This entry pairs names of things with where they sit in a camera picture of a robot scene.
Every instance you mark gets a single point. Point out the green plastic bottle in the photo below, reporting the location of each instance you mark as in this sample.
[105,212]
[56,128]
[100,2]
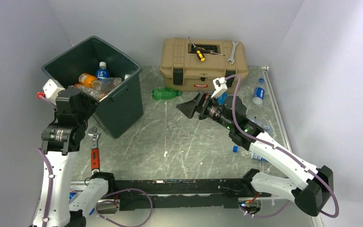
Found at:
[165,93]

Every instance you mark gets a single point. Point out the blue label bottle far right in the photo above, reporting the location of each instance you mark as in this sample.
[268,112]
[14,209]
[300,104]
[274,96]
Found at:
[259,92]

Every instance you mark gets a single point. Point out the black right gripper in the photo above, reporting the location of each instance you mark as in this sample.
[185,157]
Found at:
[188,108]

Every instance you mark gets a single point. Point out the red handle adjustable wrench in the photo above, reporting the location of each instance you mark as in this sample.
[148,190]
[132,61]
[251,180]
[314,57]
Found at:
[95,157]

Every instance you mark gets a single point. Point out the clear bottle orange label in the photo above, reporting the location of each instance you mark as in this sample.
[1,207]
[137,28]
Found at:
[94,93]

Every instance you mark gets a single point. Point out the silver open-end wrench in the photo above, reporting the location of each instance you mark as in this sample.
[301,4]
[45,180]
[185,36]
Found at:
[231,59]

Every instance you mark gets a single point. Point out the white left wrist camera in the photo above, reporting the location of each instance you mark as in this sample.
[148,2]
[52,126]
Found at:
[50,91]

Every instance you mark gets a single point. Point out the crushed Pepsi bottle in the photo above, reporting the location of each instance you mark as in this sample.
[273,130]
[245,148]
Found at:
[246,153]

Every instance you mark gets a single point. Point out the tan plastic toolbox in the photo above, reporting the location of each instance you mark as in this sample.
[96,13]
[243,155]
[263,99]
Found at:
[182,70]

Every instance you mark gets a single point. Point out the crushed blue label bottle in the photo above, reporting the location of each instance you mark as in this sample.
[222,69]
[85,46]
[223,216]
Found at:
[221,98]

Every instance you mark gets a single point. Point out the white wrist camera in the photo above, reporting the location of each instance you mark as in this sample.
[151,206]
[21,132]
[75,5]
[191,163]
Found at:
[220,87]
[50,91]

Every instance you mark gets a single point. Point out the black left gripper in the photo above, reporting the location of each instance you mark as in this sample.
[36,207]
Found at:
[91,103]

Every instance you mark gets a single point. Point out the yellow black screwdriver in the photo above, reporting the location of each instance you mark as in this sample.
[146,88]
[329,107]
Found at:
[197,51]

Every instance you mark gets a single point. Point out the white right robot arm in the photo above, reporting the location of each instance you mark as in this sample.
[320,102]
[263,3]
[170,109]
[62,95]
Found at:
[309,187]

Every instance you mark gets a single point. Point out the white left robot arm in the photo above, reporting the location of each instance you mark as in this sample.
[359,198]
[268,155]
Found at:
[60,146]

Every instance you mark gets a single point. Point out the dark green plastic bin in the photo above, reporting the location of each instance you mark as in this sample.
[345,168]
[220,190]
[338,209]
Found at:
[119,95]

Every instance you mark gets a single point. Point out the clear bottle white cap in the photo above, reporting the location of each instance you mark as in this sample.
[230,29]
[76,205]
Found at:
[107,85]

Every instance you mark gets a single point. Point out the orange juice bottle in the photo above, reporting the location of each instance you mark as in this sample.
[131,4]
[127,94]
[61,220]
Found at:
[88,80]

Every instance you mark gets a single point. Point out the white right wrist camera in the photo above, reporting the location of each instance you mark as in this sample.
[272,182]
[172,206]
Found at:
[220,87]

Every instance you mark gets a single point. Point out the thin dark screwdriver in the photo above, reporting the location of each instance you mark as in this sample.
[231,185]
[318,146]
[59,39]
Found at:
[206,51]

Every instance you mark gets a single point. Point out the blue label water bottle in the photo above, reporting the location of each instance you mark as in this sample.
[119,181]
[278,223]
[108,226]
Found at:
[102,72]

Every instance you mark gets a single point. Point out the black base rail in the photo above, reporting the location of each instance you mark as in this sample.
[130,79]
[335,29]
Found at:
[227,193]

